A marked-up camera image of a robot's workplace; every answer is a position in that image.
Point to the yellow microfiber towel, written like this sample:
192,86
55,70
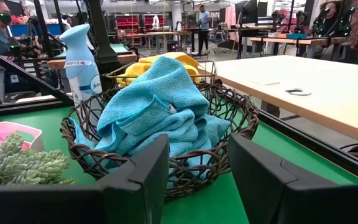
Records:
182,59
129,71

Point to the pale green succulent decoration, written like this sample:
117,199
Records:
20,165

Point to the white translucent plastic bin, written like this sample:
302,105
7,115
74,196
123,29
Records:
33,132

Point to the wooden workbench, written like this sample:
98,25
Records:
297,41

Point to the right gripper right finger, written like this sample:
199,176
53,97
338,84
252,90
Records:
266,193

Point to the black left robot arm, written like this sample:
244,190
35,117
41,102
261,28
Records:
102,37

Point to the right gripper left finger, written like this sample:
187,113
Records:
135,199

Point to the black labelled parts organizer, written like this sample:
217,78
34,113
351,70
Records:
37,73

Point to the grey desk grommet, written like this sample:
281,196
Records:
298,92

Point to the light blue spray bottle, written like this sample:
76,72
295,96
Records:
81,68

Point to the light wooden desk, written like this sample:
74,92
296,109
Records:
322,93

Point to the dark woven wicker basket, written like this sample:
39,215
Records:
238,109

